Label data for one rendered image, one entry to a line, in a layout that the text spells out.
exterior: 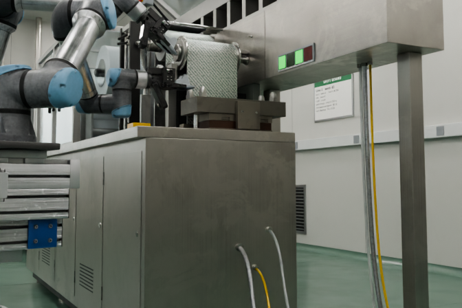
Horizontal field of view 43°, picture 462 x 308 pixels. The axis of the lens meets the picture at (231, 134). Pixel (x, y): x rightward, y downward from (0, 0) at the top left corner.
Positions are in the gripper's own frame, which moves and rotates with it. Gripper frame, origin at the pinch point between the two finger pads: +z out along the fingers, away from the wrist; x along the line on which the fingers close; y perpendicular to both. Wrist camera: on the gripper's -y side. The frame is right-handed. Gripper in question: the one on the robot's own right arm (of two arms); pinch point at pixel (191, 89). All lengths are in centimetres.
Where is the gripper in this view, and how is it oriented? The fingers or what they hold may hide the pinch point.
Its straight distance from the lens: 246.5
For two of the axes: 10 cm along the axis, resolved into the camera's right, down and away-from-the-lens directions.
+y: 0.0, -10.0, 0.8
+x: -4.6, 0.7, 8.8
